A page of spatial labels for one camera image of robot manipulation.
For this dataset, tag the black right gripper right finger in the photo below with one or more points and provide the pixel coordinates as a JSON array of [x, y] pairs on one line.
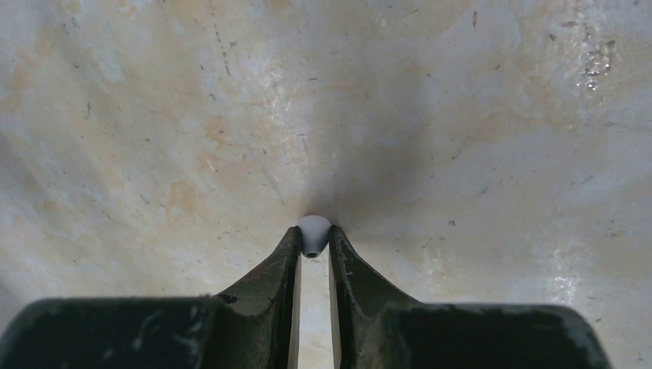
[[377, 325]]

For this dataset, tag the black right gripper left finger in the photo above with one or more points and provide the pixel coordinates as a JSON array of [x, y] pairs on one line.
[[251, 324]]

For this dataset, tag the white earbud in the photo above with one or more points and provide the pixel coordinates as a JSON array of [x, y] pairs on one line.
[[314, 234]]

